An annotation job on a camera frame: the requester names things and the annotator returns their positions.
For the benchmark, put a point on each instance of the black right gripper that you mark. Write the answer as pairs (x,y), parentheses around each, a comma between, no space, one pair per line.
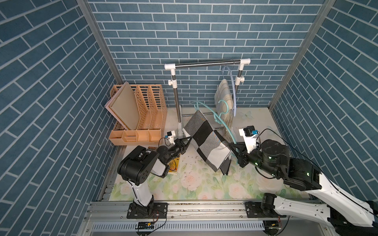
(241,148)

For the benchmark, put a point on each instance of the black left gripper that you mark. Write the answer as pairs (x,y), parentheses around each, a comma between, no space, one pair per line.
(182,149)

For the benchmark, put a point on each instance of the black grey checkered mat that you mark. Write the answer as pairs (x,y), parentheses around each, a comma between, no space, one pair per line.
(212,147)

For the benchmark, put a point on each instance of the light blue clothes hanger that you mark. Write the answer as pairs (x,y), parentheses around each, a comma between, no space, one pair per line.
(232,92)

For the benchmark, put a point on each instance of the plaid cream blue scarf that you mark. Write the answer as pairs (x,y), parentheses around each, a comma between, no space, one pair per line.
(224,107)

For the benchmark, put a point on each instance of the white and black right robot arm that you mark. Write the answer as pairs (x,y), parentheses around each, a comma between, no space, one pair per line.
(347,215)

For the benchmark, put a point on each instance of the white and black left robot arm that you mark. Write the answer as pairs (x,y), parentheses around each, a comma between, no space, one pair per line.
(142,161)

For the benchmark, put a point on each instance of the yellow illustrated book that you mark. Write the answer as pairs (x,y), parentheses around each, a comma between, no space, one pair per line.
(174,165)

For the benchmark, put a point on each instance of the orange plastic file organizer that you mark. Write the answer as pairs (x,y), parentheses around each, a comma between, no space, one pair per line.
(152,111)

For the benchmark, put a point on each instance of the white and steel clothes rack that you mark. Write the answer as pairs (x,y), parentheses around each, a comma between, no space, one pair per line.
(198,81)

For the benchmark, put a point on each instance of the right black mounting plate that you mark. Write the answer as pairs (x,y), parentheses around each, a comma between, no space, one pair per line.
(257,210)

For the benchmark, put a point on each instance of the black mounting plate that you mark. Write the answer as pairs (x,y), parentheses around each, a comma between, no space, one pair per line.
(257,210)
(152,211)

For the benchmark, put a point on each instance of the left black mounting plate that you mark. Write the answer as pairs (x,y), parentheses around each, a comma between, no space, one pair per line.
(152,211)

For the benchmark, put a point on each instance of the beige folder board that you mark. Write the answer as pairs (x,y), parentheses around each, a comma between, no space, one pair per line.
(123,107)

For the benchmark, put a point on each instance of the green circuit board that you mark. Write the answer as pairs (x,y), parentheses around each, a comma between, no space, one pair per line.
(143,226)

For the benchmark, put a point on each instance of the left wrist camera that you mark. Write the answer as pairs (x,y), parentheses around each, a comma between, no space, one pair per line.
(171,137)

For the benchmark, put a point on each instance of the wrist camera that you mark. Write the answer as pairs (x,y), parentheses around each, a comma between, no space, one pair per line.
(171,137)
(251,137)

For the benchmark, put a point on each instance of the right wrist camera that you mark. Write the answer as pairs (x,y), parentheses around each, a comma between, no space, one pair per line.
(251,137)

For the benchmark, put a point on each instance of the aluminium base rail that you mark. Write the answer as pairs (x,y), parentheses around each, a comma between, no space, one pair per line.
(183,218)

